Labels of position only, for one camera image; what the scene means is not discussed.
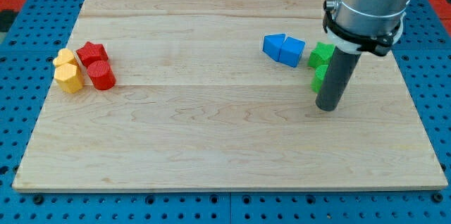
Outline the blue cube block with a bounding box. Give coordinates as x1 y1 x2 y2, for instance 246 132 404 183
278 37 306 68

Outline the yellow hexagon block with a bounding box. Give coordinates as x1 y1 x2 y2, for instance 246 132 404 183
54 63 85 94

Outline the yellow heart block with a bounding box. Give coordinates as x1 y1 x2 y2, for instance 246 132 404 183
53 48 79 68

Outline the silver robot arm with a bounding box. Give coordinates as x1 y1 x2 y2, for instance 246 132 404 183
323 0 410 56

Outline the red star block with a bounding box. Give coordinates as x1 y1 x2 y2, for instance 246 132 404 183
76 42 109 68

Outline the wooden board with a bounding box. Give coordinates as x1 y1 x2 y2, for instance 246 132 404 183
13 0 447 193

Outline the red cylinder block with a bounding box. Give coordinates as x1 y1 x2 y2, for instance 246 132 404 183
87 61 116 90

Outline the green cylinder block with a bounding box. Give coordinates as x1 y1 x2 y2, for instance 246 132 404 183
311 65 328 93

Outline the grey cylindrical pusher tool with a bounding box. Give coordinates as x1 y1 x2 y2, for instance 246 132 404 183
316 48 361 111

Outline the blue triangular block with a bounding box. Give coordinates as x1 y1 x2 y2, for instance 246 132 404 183
262 34 286 62

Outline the green star block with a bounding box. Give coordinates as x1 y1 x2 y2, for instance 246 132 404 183
307 42 335 68

